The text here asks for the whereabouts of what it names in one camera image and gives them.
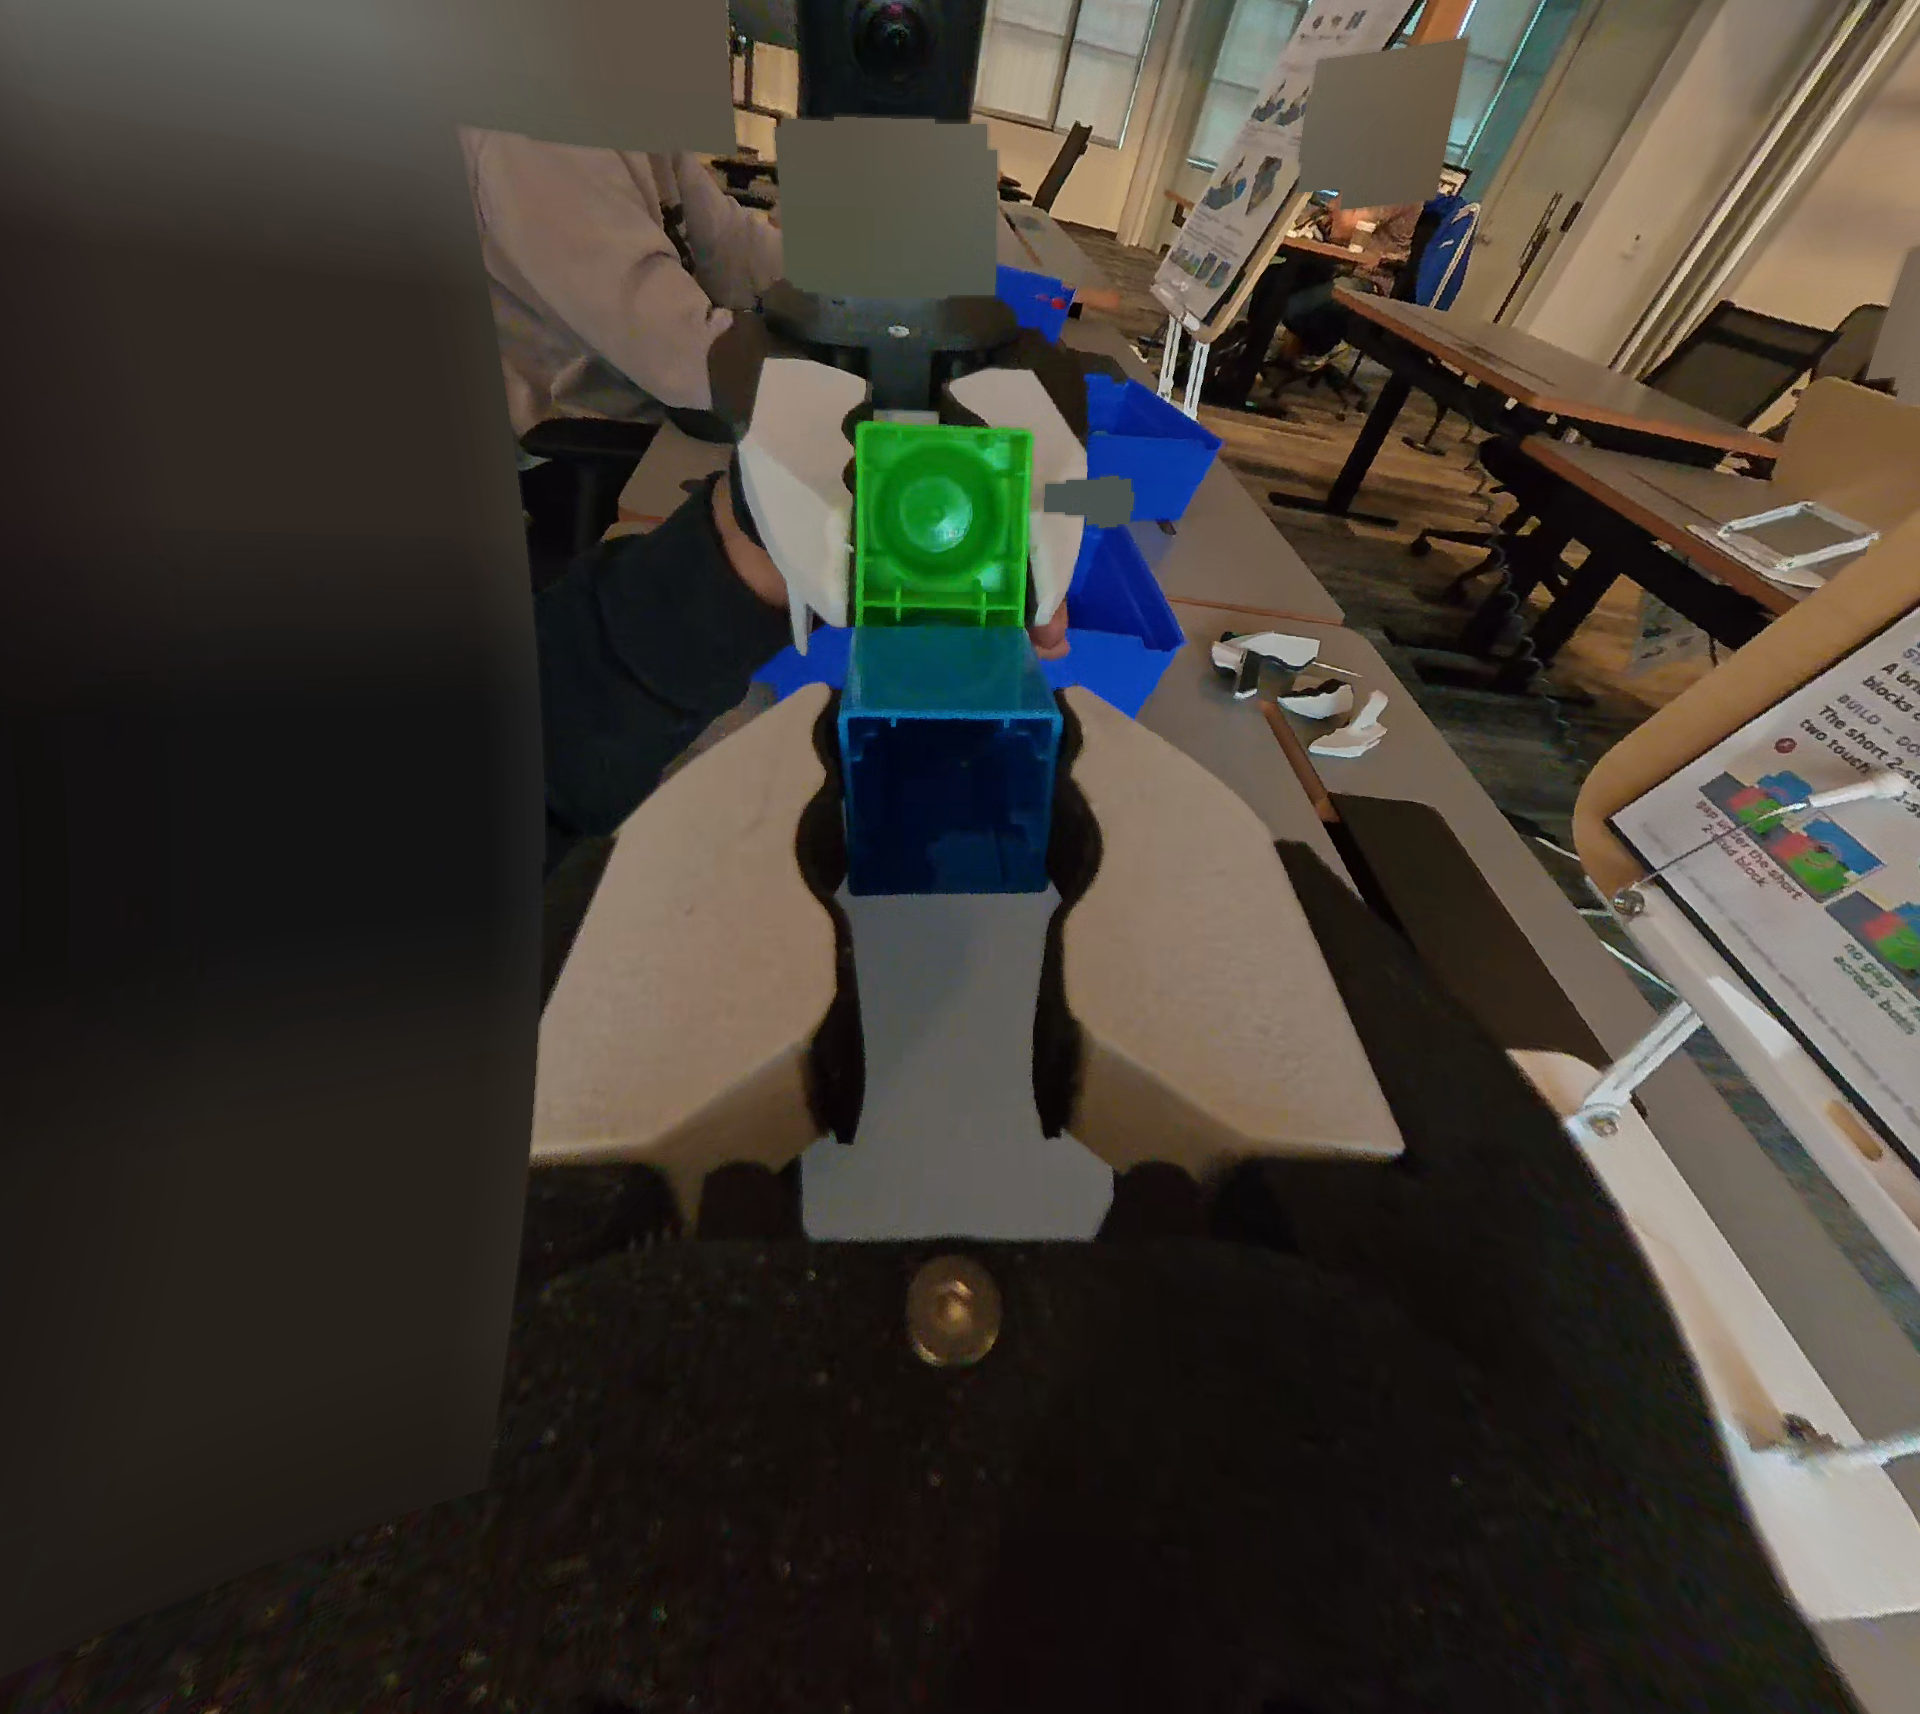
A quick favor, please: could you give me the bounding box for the instruction poster on stand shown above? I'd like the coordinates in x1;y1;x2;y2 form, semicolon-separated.
1573;512;1920;913

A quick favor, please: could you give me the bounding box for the blue plastic bin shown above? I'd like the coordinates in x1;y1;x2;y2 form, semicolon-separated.
1004;260;1226;537

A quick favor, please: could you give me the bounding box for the beige chair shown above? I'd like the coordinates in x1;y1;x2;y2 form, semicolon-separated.
1764;373;1920;537

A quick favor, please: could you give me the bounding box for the wooden table frame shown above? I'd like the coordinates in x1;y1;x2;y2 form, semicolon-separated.
1330;284;1814;681

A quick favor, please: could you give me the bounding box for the black table cable hatch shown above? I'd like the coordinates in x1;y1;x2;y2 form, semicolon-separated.
1330;794;1616;1076

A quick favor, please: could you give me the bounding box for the printed instruction sheet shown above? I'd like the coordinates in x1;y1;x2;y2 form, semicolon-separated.
1616;605;1920;1169

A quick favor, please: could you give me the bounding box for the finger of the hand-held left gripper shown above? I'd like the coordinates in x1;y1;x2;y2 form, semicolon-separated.
968;367;1100;643
733;357;880;660

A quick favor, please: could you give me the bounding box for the blue mega block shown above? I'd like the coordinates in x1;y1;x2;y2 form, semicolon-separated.
833;617;1067;903

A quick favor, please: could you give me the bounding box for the blue plastic object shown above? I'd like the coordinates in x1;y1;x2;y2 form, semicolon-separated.
751;528;1191;728

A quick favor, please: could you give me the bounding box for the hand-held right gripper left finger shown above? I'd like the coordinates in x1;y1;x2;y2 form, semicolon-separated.
530;681;862;1169

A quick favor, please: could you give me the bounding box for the clear acrylic stand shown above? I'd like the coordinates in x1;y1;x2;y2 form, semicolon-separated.
1710;497;1887;584

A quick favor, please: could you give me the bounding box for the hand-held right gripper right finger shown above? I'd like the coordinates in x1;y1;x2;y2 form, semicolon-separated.
1037;691;1407;1169

